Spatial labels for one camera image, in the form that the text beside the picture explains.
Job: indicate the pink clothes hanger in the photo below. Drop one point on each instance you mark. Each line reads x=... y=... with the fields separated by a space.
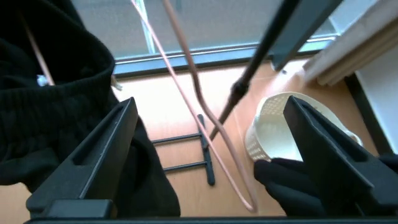
x=38 y=53
x=186 y=53

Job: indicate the black shorts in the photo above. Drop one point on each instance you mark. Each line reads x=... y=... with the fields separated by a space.
x=46 y=118

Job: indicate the black clothes rack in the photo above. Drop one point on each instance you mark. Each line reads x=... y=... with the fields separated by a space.
x=247 y=74

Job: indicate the white laundry basket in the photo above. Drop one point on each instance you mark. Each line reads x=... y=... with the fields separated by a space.
x=273 y=137

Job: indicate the window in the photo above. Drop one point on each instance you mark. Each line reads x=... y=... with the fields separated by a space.
x=217 y=25

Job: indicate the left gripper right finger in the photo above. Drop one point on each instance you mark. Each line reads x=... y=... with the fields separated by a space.
x=329 y=161

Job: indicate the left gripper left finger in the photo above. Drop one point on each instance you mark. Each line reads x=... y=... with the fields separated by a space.
x=102 y=177

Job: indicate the beige curtain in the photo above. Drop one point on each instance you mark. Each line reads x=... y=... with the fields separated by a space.
x=357 y=46

